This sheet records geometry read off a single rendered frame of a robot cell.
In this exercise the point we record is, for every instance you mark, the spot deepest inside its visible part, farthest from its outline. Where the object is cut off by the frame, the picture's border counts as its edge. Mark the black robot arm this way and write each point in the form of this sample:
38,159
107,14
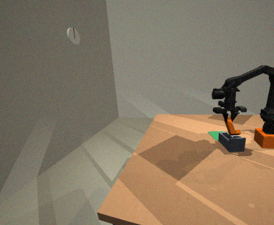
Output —
228,91

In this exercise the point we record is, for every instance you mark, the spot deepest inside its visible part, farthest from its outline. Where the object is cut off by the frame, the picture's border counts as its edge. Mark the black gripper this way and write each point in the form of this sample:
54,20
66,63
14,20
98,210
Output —
229,106

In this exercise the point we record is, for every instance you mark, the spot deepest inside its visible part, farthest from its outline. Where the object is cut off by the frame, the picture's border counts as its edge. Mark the orange l-shaped part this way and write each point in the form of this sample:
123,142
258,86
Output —
231,129

